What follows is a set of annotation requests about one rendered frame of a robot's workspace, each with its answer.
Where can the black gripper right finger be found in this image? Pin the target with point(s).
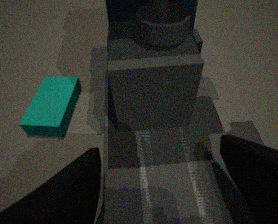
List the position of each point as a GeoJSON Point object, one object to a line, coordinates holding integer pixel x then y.
{"type": "Point", "coordinates": [254, 169]}

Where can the teal rectangular block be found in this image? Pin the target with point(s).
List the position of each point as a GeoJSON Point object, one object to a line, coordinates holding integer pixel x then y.
{"type": "Point", "coordinates": [51, 109]}

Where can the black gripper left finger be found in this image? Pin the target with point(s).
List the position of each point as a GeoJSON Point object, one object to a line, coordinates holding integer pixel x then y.
{"type": "Point", "coordinates": [69, 197]}

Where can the blue arbor press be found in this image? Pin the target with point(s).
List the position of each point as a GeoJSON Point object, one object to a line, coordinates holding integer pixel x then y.
{"type": "Point", "coordinates": [170, 175]}

